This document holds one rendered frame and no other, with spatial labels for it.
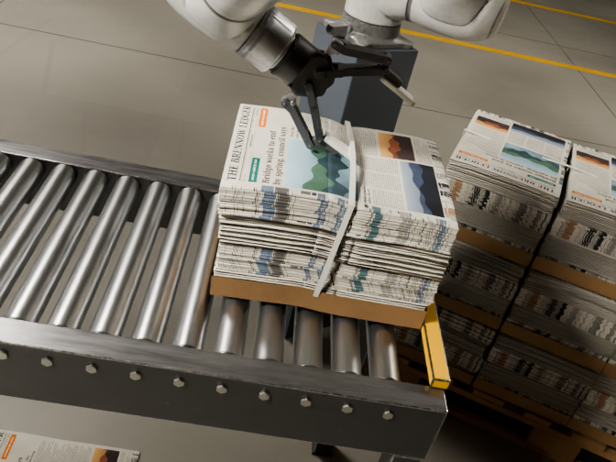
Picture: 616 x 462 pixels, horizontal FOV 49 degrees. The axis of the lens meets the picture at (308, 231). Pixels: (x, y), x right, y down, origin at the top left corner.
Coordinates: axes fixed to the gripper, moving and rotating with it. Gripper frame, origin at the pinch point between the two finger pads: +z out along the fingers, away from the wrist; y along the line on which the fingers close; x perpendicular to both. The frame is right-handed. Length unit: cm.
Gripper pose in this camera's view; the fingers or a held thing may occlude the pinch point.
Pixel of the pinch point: (379, 127)
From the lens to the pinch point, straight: 114.2
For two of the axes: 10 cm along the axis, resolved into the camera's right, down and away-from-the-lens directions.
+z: 7.8, 5.3, 3.4
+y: -6.3, 6.3, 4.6
